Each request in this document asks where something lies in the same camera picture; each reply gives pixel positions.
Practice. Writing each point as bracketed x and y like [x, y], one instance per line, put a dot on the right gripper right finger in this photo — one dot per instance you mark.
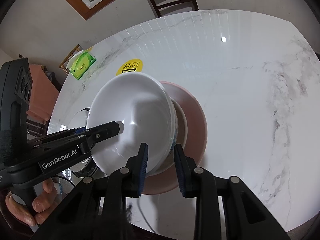
[185, 172]

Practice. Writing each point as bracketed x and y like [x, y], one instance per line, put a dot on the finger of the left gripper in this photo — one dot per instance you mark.
[80, 130]
[100, 133]

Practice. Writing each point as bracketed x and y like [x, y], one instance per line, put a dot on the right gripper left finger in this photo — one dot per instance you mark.
[137, 172]

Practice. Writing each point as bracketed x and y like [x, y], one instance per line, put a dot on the white plate pink flowers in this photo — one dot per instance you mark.
[86, 167]

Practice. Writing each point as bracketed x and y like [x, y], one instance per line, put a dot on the pink bowl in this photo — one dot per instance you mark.
[195, 139]

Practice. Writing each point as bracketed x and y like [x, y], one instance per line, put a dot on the white Dog bowl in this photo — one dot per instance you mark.
[145, 114]

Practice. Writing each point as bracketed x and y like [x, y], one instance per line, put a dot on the white Rabbit bowl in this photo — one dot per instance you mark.
[181, 137]

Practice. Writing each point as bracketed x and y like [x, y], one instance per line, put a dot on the person's left hand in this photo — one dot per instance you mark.
[43, 205]

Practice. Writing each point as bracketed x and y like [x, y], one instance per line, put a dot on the dark wooden side chair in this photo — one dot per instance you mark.
[36, 128]

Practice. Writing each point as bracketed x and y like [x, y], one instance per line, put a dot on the green tissue box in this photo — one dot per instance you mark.
[80, 63]

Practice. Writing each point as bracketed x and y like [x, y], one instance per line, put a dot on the yellow warning sticker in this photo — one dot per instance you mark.
[133, 65]

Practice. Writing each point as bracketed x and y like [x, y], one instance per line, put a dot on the light wooden chair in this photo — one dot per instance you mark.
[63, 64]

